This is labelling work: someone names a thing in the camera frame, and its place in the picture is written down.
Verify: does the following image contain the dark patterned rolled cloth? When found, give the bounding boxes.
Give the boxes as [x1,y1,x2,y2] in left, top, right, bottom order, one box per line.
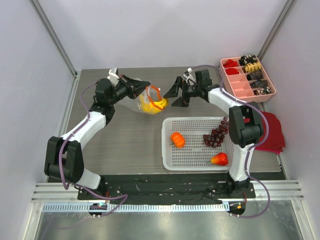
[250,79,268,89]

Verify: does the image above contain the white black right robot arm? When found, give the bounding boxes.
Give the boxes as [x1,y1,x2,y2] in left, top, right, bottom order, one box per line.
[164,68,269,198]

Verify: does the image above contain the red toy pepper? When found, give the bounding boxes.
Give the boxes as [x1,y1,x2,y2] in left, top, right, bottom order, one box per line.
[208,152,229,166]

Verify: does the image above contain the dark red toy grapes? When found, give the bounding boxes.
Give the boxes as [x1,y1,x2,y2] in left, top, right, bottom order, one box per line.
[202,116,230,148]

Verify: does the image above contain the white slotted cable duct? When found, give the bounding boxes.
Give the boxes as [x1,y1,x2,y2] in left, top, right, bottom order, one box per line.
[42,202,230,213]

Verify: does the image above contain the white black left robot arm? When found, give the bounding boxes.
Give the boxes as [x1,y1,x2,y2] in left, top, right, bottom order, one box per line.
[44,75,151,200]

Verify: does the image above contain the pink compartment tray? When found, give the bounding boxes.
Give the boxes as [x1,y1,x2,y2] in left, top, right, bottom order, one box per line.
[220,54,277,103]

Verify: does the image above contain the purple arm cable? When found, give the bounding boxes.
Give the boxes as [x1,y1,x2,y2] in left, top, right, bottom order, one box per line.
[187,64,271,219]
[58,82,128,217]

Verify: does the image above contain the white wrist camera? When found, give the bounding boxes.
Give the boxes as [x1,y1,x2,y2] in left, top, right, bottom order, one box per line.
[183,67,197,86]
[107,67,120,86]

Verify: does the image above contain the dark brown rolled cloth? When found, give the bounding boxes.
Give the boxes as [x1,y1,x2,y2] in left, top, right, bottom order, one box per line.
[246,69,263,81]

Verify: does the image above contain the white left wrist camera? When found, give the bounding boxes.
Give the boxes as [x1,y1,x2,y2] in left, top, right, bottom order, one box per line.
[107,67,120,86]

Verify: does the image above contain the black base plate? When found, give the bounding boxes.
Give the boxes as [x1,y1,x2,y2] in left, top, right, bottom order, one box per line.
[78,173,256,206]

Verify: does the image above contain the red cloth piece lower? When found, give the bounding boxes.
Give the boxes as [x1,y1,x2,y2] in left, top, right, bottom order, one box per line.
[225,68,240,75]

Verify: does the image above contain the dark dotted rolled cloth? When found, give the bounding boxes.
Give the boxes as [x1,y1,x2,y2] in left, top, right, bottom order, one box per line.
[253,86,271,96]

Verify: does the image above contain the red cloth piece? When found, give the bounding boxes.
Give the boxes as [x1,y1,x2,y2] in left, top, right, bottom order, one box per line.
[225,68,240,75]
[223,59,238,68]

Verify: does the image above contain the white perforated plastic basket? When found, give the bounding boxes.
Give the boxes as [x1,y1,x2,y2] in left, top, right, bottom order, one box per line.
[161,116,234,172]

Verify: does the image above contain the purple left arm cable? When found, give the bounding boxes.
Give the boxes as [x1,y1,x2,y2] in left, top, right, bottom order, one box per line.
[58,82,128,217]

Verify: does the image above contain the clear zip bag orange zipper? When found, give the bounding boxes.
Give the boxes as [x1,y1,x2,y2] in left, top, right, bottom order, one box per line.
[120,85,169,115]

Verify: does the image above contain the red cloth piece upper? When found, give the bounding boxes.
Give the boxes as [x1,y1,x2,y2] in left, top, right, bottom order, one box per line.
[223,59,238,68]

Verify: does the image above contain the black floral rolled cloth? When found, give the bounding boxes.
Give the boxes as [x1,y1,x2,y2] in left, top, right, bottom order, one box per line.
[238,54,258,66]

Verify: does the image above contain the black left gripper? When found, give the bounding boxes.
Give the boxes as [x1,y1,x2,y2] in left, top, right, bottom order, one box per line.
[108,75,151,106]

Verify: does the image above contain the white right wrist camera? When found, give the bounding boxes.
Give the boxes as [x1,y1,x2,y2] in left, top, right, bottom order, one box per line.
[183,67,197,86]

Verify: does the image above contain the aluminium frame rail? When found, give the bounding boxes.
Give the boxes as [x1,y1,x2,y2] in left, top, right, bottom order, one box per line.
[29,0,78,78]

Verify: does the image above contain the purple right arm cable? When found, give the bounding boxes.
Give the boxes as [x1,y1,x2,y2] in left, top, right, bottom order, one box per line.
[187,64,271,219]

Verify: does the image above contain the yellow toy banana bunch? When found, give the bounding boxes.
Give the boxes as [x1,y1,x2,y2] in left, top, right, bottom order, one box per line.
[139,95,169,115]

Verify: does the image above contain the folded red cloth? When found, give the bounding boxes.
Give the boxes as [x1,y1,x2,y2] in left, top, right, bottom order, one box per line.
[255,111,286,154]

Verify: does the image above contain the yellow striped rolled cloth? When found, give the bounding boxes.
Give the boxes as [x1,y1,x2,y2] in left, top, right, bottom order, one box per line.
[242,62,262,73]

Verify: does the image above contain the orange toy pumpkin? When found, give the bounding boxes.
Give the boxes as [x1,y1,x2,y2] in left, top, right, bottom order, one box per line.
[170,132,186,148]

